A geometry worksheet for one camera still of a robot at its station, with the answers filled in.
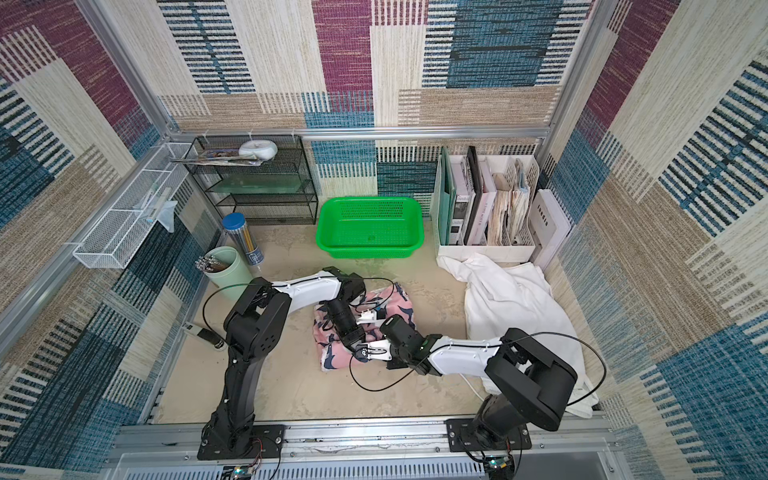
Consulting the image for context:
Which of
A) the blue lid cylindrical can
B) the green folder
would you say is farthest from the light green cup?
the green folder

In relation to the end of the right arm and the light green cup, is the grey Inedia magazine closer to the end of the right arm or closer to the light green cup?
the end of the right arm

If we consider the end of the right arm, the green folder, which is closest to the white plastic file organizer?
the green folder

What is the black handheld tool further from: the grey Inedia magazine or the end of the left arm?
the grey Inedia magazine

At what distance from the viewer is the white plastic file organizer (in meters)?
0.96

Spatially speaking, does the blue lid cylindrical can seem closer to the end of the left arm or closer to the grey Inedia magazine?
the end of the left arm

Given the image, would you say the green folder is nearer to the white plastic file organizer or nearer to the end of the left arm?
the white plastic file organizer

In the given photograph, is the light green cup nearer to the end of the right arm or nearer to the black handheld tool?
the black handheld tool

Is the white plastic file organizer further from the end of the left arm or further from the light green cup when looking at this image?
the light green cup

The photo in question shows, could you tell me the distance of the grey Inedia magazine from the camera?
92cm

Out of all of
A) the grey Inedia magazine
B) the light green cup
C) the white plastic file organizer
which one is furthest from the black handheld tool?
the grey Inedia magazine

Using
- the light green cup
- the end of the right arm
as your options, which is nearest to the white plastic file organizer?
the end of the right arm
